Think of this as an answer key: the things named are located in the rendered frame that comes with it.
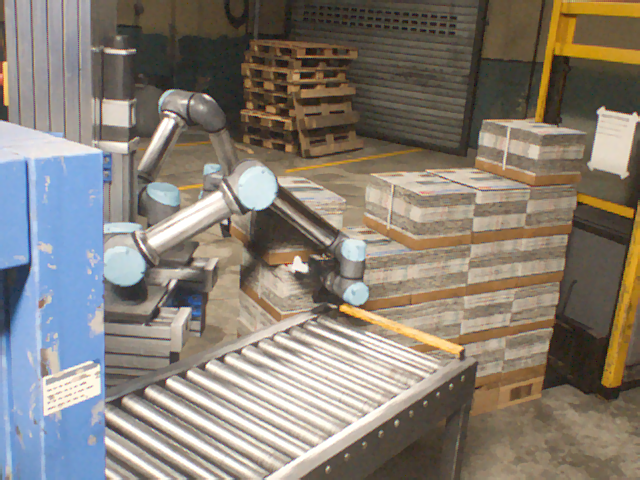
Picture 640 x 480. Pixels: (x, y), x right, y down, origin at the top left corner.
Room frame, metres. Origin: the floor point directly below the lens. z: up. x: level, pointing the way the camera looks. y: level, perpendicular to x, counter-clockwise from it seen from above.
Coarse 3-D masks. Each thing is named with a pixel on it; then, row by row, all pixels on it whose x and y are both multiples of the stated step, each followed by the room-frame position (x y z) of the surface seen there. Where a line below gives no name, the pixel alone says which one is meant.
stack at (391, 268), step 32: (256, 256) 2.63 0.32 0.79; (384, 256) 2.67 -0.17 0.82; (416, 256) 2.75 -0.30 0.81; (448, 256) 2.85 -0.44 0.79; (480, 256) 2.94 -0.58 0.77; (512, 256) 3.04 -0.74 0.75; (256, 288) 2.62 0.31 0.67; (288, 288) 2.44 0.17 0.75; (384, 288) 2.68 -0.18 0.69; (416, 288) 2.76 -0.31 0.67; (448, 288) 2.86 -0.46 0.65; (512, 288) 3.08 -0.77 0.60; (256, 320) 2.62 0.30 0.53; (352, 320) 2.60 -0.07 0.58; (416, 320) 2.77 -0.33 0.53; (448, 320) 2.86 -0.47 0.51; (480, 320) 2.96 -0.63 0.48; (448, 352) 2.89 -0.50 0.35; (480, 352) 2.98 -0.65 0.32
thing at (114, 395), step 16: (288, 320) 2.04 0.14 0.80; (304, 320) 2.05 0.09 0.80; (256, 336) 1.90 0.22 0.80; (272, 336) 1.93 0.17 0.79; (208, 352) 1.78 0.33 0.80; (224, 352) 1.79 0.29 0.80; (240, 352) 1.83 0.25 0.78; (176, 368) 1.67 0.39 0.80; (128, 384) 1.57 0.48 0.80; (144, 384) 1.58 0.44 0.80; (160, 384) 1.61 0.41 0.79; (112, 400) 1.50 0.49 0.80
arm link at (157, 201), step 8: (152, 184) 2.56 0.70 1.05; (160, 184) 2.58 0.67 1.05; (168, 184) 2.59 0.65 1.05; (144, 192) 2.54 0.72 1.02; (152, 192) 2.50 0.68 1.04; (160, 192) 2.50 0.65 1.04; (168, 192) 2.51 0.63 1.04; (176, 192) 2.54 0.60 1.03; (144, 200) 2.52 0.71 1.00; (152, 200) 2.50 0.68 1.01; (160, 200) 2.50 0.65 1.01; (168, 200) 2.50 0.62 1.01; (176, 200) 2.53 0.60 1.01; (144, 208) 2.52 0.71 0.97; (152, 208) 2.50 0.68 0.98; (160, 208) 2.50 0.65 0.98; (168, 208) 2.50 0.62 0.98; (176, 208) 2.53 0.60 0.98; (144, 216) 2.54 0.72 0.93; (152, 216) 2.50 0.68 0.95; (160, 216) 2.50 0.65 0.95; (168, 216) 2.50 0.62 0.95; (152, 224) 2.50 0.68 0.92
